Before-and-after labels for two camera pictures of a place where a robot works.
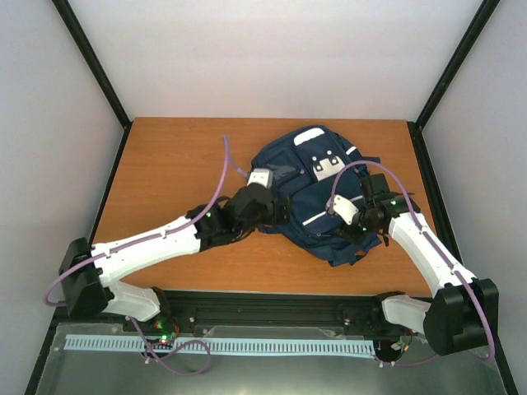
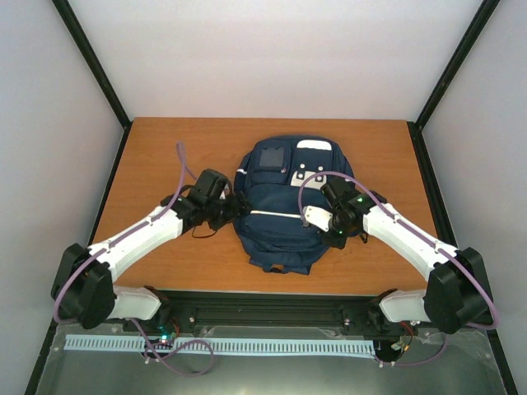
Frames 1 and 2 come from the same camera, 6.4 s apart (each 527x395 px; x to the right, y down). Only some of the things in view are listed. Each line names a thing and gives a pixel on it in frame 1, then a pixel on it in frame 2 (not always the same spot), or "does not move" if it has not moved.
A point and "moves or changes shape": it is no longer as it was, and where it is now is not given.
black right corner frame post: (471, 34) does not move
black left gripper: (273, 218) to (239, 210)
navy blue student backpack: (310, 166) moves or changes shape
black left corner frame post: (87, 49) does not move
